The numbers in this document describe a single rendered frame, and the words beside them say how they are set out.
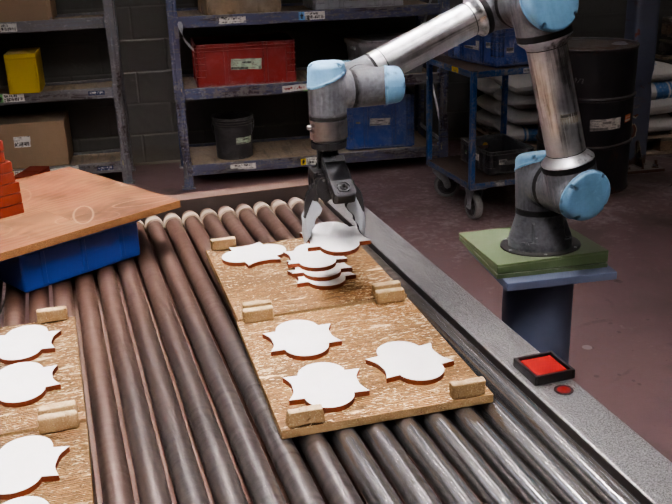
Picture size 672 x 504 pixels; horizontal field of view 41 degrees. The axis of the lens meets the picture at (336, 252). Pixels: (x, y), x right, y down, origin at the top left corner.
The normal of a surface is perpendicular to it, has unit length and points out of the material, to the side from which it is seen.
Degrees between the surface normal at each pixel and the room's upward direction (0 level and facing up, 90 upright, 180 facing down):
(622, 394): 0
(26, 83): 90
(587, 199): 94
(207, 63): 90
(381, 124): 90
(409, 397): 0
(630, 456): 0
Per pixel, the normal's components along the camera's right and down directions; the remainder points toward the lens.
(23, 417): -0.04, -0.93
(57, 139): 0.19, 0.34
